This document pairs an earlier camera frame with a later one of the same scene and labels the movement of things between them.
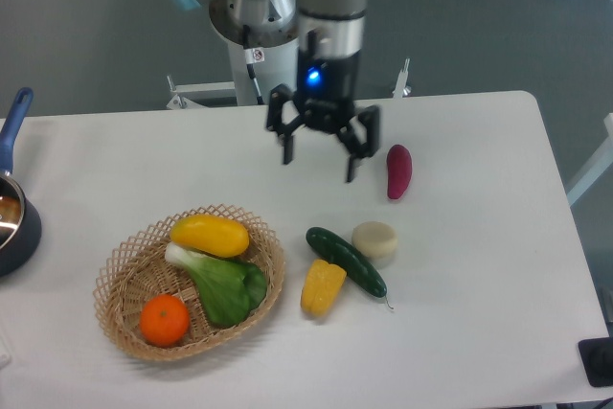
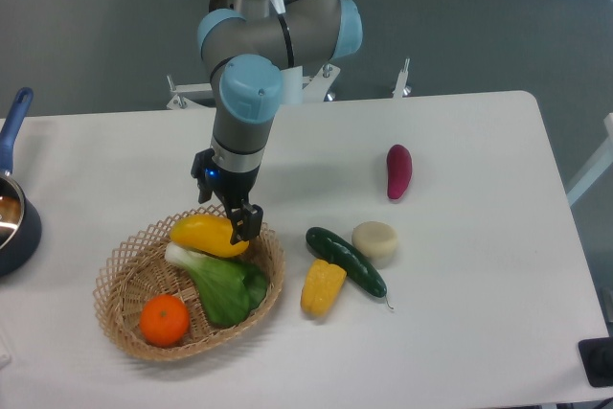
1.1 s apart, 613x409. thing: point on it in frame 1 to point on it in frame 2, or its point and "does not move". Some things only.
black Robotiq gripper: x=326 y=92 to x=232 y=189
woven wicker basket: x=139 y=269 does not move
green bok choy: x=231 y=288 does not move
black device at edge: x=598 y=357 does not move
